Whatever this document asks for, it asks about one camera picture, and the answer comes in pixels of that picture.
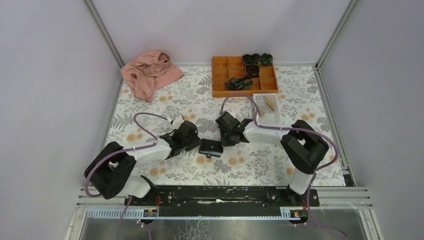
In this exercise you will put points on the floral patterned table mat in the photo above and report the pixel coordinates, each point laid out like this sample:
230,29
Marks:
254,164

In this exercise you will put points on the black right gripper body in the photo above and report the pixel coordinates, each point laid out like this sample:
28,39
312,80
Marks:
226,139

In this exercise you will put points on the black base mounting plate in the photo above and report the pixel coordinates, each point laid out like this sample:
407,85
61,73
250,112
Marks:
223,201

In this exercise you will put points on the black blue card holder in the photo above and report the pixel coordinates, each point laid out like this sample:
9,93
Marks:
210,148

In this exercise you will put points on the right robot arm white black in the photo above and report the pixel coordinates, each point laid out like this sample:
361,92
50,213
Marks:
305,147

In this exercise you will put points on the pink crumpled cloth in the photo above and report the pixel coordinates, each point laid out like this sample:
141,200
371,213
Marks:
148,72

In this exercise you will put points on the white plastic card tray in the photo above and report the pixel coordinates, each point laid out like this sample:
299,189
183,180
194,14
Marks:
269,113

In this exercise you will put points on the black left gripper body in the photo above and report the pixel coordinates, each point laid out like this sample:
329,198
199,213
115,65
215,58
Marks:
190,145

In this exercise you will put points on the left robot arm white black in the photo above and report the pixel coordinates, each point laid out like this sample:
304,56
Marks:
110,173

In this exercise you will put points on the orange compartment tray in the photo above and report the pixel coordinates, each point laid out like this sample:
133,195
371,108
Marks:
263,78

